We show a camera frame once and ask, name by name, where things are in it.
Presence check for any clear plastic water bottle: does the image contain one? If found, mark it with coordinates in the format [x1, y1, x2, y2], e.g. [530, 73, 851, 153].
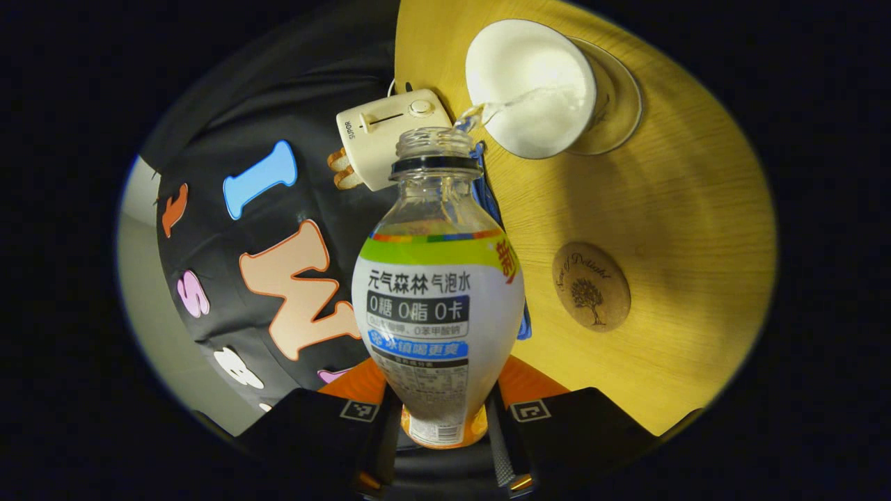
[352, 127, 526, 450]

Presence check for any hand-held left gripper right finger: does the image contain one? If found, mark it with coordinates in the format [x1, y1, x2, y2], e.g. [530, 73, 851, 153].
[487, 355, 659, 498]

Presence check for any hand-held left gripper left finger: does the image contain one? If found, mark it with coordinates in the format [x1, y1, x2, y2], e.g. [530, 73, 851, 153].
[233, 355, 404, 501]

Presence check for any round cork coaster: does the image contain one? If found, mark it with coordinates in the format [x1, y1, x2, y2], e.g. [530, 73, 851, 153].
[552, 241, 632, 333]

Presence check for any cream toaster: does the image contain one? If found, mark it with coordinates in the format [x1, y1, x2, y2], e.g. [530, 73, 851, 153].
[336, 88, 453, 192]

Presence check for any cream porcelain teacup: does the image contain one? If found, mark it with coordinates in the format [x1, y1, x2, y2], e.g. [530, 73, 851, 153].
[465, 19, 599, 160]

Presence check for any blue folded towel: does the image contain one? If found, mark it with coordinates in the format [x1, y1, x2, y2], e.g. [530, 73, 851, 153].
[470, 139, 533, 342]

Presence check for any cream porcelain saucer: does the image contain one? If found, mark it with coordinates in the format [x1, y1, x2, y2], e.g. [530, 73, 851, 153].
[567, 36, 642, 156]

